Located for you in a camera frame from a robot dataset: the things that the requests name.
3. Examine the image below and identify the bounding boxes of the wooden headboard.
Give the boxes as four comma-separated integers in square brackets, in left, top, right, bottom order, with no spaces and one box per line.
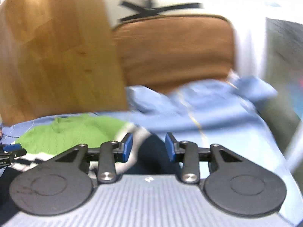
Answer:
[0,0,130,126]

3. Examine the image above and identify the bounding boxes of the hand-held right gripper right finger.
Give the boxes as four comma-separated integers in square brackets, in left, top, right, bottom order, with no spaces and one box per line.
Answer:
[165,132,240,184]

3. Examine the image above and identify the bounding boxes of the blue checked bed sheet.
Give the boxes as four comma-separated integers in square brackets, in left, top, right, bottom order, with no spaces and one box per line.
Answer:
[0,75,297,227]

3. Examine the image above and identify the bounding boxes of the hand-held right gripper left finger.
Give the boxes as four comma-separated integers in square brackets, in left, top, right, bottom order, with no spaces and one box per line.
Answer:
[55,132,133,184]

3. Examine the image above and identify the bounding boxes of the black crossed straps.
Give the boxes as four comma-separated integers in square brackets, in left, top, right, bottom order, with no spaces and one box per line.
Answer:
[117,0,204,23]

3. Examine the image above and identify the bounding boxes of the dark navy garment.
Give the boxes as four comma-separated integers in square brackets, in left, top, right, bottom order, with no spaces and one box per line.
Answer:
[0,114,168,194]

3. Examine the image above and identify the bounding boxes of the white door frame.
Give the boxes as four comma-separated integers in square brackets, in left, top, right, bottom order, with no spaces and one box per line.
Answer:
[226,2,269,79]

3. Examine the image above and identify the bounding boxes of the grey patterned glass panel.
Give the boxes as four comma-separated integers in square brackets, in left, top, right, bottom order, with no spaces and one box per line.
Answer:
[263,17,303,152]

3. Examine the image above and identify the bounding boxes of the brown cushion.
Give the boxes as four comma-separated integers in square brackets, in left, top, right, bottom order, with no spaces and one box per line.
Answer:
[111,14,237,93]

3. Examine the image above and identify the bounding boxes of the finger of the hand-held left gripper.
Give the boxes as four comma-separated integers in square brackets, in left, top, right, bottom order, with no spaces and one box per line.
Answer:
[0,143,27,167]

